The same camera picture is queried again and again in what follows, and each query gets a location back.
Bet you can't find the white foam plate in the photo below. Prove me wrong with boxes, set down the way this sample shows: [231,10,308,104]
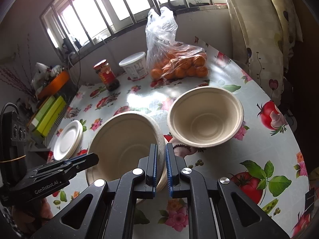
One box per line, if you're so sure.
[53,120,83,161]

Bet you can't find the medium beige paper bowl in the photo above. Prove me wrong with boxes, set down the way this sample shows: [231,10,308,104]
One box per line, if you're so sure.
[85,111,167,192]

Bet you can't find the large beige paper bowl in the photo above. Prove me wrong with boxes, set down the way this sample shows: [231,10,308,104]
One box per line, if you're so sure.
[167,86,244,148]

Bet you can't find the left hand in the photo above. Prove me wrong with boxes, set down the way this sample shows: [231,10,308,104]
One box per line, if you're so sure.
[11,198,53,233]

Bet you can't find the striped tray box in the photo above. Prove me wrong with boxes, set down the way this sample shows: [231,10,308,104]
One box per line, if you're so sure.
[43,105,68,148]

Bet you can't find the lime green box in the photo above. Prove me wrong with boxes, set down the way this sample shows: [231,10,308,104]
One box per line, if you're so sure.
[31,96,66,138]

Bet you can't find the green white flat box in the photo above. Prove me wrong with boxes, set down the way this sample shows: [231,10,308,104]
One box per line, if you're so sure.
[28,96,56,131]

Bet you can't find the fruit print tablecloth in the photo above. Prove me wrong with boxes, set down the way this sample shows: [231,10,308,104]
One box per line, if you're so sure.
[59,46,313,237]

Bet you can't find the orange round tray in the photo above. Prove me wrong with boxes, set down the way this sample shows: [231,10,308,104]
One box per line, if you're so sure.
[37,71,70,100]

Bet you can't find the chili sauce glass jar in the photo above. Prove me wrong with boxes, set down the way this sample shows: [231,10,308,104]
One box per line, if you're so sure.
[94,59,120,92]

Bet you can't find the red dried branches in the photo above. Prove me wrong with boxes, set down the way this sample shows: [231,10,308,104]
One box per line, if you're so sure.
[1,33,36,98]

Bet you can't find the white plastic tub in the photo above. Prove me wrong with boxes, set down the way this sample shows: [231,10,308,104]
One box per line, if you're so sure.
[119,52,148,81]

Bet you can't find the plastic bag of oranges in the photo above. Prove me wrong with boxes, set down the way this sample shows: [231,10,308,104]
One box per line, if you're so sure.
[146,7,209,81]

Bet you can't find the window metal bars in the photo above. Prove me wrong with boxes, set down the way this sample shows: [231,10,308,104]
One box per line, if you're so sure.
[41,0,226,57]

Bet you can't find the patterned cream curtain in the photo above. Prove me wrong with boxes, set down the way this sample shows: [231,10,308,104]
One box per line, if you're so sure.
[226,0,302,105]

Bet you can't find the black power cable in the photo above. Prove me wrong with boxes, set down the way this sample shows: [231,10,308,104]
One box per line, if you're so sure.
[62,37,108,90]

